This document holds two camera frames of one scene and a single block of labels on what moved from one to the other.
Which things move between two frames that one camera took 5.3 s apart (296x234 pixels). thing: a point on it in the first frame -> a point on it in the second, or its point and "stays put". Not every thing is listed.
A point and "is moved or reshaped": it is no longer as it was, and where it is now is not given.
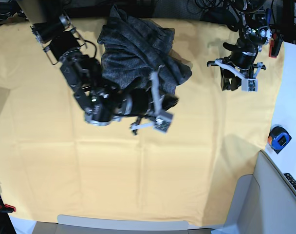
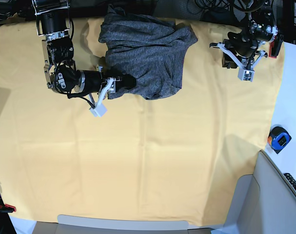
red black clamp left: [6, 208] stays put
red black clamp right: [275, 45] stays put
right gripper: [229, 80] -> [228, 62]
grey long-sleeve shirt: [133, 48] is moved or reshaped
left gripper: [154, 78] -> [127, 81]
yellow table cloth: [47, 161] stays put
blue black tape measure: [278, 138] stays put
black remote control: [293, 182] stays put
